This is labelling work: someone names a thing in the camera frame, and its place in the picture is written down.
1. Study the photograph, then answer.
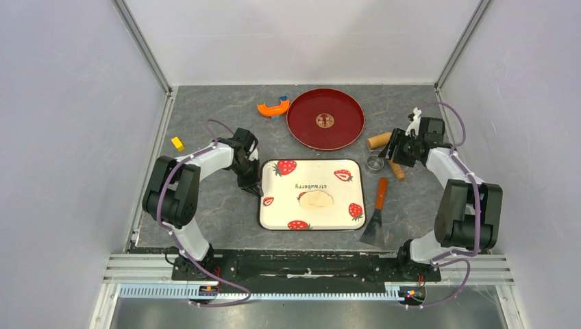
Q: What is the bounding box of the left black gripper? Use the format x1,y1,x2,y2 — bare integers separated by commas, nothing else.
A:
230,158,264,197

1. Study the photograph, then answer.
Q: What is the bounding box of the wooden dough roller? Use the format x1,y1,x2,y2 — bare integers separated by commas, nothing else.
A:
367,132,406,180

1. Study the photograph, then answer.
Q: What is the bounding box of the small metal cup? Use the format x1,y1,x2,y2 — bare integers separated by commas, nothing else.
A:
366,155,385,174

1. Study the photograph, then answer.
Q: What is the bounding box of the strawberry pattern tray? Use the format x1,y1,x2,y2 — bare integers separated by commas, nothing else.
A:
258,159,366,231

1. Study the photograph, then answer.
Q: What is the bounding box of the white dough piece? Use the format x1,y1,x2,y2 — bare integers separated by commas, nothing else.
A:
298,191,334,211

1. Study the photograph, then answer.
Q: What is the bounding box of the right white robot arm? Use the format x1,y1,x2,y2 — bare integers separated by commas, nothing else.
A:
385,114,503,280

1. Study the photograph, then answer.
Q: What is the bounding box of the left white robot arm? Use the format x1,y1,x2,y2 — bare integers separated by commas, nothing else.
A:
142,127,263,280

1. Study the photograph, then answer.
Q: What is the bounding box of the orange U-shaped toy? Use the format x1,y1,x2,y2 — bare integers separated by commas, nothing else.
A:
257,96,291,118

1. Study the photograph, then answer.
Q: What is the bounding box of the yellow block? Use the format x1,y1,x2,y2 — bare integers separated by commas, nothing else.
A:
171,136,185,151

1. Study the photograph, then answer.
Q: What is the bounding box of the red round plate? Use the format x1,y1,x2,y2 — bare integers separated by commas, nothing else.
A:
286,88,365,151

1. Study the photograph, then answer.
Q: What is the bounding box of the orange handled scraper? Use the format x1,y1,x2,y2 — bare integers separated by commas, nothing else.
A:
359,177,388,249

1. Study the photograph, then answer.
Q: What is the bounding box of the white toothed cable strip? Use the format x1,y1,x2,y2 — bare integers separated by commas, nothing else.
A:
119,284,404,302

